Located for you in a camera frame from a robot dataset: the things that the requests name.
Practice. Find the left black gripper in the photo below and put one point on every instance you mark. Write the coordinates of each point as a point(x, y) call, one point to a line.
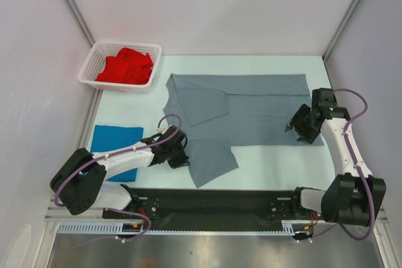
point(181, 161)

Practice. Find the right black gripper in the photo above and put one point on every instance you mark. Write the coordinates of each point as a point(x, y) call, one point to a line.
point(306, 136)

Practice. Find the grey t shirt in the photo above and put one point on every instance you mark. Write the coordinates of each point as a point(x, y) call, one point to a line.
point(219, 112)

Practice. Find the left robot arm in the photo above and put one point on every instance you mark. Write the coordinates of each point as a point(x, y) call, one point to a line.
point(82, 183)

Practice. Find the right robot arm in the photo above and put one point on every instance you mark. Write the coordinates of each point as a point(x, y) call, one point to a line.
point(355, 196)

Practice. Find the folded blue t shirt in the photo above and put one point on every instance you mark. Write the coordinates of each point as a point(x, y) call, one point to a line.
point(109, 138)

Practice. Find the red t shirt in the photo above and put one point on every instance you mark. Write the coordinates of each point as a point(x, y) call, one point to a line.
point(127, 67)

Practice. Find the white plastic basket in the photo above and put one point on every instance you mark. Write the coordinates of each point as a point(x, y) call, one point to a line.
point(95, 63)

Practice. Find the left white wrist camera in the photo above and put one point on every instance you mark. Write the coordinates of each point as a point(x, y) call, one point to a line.
point(162, 130)

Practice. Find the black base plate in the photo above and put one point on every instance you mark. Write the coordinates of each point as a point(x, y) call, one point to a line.
point(234, 208)

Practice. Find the white slotted cable duct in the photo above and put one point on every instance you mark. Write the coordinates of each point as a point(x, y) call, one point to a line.
point(130, 229)

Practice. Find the right aluminium corner post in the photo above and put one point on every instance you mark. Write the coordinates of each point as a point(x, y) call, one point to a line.
point(345, 20)

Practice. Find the aluminium corner post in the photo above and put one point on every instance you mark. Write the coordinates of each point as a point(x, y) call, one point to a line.
point(345, 20)
point(79, 19)

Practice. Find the left aluminium corner post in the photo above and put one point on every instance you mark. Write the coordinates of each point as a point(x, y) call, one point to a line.
point(79, 19)

